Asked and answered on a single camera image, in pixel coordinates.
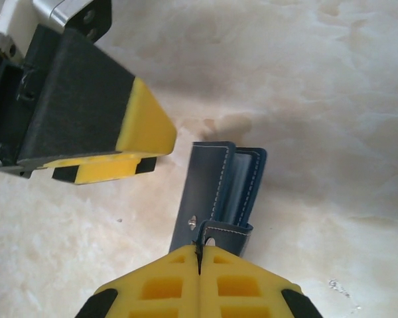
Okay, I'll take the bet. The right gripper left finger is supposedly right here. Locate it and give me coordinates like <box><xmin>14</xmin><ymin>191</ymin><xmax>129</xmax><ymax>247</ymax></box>
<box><xmin>74</xmin><ymin>244</ymin><xmax>200</xmax><ymax>318</ymax></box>

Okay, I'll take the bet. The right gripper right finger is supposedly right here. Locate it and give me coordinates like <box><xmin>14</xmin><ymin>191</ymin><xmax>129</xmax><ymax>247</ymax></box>
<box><xmin>198</xmin><ymin>244</ymin><xmax>318</xmax><ymax>318</ymax></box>

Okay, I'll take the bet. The blue leather card holder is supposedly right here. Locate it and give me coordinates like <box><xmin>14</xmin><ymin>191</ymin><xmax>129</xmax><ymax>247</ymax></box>
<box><xmin>168</xmin><ymin>140</ymin><xmax>268</xmax><ymax>259</ymax></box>

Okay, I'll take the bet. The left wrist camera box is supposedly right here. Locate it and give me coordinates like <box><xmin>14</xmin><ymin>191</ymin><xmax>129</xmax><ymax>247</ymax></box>
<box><xmin>0</xmin><ymin>0</ymin><xmax>76</xmax><ymax>34</ymax></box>

